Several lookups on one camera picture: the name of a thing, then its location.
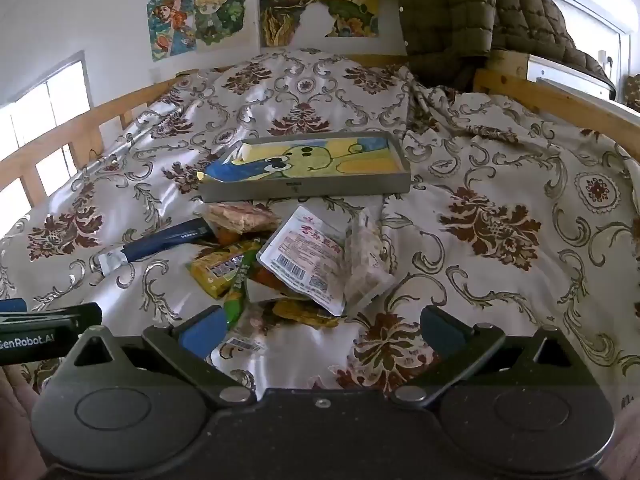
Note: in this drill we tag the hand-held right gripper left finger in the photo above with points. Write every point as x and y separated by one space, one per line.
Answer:
205 332

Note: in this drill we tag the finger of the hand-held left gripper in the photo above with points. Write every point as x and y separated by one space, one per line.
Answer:
12 305
75 317

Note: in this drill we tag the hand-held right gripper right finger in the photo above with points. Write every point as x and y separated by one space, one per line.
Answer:
440 332

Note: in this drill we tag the white red snack packet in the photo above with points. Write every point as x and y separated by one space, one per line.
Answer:
245 342

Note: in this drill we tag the green snack packet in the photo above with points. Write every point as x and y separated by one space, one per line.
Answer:
235 300

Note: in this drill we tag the yellow snack packet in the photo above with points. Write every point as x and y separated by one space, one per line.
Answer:
210 270

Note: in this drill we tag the orange snack packet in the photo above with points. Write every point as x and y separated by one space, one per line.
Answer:
267 282

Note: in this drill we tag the clear snack packet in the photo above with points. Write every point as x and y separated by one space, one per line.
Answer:
367 270

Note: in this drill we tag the gold snack packet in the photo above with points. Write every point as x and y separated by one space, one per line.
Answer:
300 312

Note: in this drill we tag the blue long snack packet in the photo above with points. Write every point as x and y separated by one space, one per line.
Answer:
165 240

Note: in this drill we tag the puffed rice cracker packet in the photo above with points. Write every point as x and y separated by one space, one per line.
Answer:
240 217

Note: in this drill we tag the white pink label packet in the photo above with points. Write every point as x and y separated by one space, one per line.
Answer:
300 255

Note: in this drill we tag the grey tray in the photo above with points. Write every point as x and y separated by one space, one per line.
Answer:
300 191

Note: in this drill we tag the cartoon printed foil sheet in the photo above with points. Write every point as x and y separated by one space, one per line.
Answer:
350 155

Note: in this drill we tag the window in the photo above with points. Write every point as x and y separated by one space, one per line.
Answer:
65 90

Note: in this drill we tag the green quilted jacket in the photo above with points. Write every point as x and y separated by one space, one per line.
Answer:
450 10

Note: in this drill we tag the wooden bed frame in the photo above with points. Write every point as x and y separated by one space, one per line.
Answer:
495 85

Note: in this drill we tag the cartoon character wall poster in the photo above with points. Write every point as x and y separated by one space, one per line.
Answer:
210 15

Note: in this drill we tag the wall socket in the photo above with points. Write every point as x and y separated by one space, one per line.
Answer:
606 60

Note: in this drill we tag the yellow brown wall poster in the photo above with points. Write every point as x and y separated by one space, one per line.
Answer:
280 5

